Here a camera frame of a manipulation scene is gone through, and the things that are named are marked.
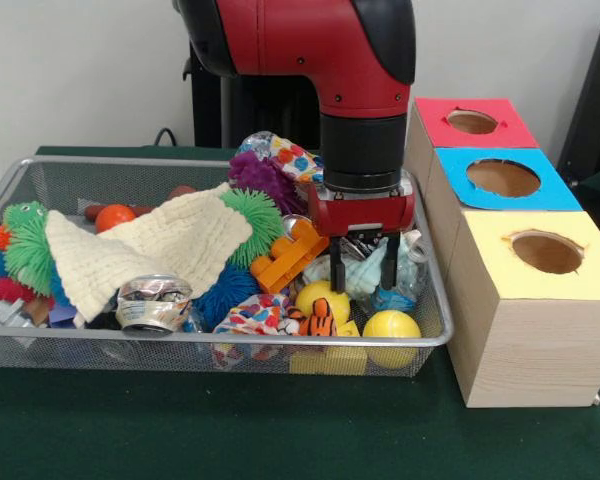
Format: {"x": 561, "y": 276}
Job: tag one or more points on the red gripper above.
{"x": 360, "y": 212}

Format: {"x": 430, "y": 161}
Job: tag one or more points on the light blue knitted cloth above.
{"x": 365, "y": 272}

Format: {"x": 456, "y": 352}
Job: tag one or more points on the clear plastic bottle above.
{"x": 407, "y": 285}

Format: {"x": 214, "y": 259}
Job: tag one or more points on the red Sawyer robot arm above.
{"x": 305, "y": 45}

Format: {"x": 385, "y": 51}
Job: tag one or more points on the wooden box with three holes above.
{"x": 530, "y": 345}

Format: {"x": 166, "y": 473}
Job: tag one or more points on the yellow ball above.
{"x": 320, "y": 295}
{"x": 391, "y": 330}

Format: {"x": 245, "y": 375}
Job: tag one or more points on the orange tiger plush toy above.
{"x": 320, "y": 320}

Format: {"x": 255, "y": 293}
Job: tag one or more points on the orange toy building brick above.
{"x": 285, "y": 260}

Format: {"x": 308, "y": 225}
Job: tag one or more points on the green spiky rubber ball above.
{"x": 262, "y": 220}

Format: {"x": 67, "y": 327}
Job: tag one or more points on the crushed silver can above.
{"x": 152, "y": 305}

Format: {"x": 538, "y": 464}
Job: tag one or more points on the cream knitted cloth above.
{"x": 145, "y": 245}

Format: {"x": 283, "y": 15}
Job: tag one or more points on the small orange ball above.
{"x": 114, "y": 217}

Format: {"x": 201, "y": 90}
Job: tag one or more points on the green spiky caterpillar toy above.
{"x": 25, "y": 245}

